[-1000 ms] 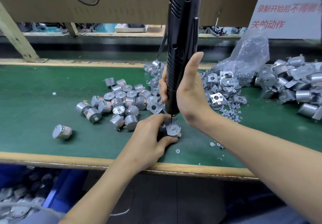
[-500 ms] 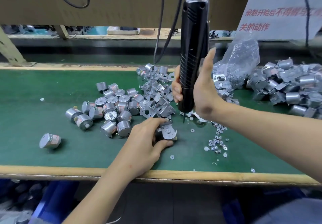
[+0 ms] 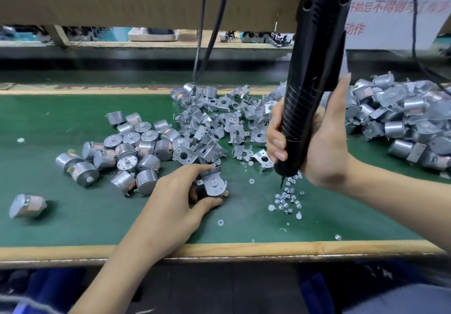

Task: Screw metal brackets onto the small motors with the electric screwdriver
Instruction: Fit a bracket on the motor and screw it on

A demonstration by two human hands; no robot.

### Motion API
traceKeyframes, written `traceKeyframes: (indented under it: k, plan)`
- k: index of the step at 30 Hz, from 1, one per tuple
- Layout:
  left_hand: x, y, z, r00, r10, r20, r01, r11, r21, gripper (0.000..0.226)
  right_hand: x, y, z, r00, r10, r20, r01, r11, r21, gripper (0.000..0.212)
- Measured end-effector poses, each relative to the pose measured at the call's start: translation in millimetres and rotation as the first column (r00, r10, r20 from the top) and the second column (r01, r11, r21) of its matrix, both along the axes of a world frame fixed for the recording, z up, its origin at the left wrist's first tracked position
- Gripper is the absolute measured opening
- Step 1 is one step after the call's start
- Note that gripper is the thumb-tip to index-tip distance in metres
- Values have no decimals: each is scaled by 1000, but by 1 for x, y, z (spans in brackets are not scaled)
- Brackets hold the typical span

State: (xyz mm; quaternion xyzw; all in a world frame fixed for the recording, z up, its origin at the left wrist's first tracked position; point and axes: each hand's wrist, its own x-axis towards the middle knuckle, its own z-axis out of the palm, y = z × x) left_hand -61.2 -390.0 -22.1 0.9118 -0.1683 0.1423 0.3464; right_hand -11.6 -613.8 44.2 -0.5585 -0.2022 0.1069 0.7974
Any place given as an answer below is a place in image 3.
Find green bench mat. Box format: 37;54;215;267
0;92;451;248

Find pile of assembled motors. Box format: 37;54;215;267
345;71;451;177

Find scatter of small silver screws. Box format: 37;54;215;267
217;173;344;242

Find silver round motor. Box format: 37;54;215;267
194;173;230;200

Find black electric screwdriver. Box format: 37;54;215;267
273;0;353;188

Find white paper sign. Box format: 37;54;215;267
342;0;451;50

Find grey blue trousers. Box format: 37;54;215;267
338;282;451;314

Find black hanging cable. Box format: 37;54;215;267
192;0;207;83
197;0;233;83

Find pile of silver motors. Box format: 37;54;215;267
8;109;177;220

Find blue plastic bin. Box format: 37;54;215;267
14;268;86;314

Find silver metal bracket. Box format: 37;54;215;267
196;168;228;195

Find person's left forearm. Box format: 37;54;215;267
70;243;187;314

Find person's right hand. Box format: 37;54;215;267
265;74;353;190

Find person's left hand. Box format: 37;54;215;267
130;164;225;262

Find pile of metal brackets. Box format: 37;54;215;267
169;82;290;170

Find brown back panel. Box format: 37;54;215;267
0;0;311;33

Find dark blue crate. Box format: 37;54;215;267
299;268;335;314

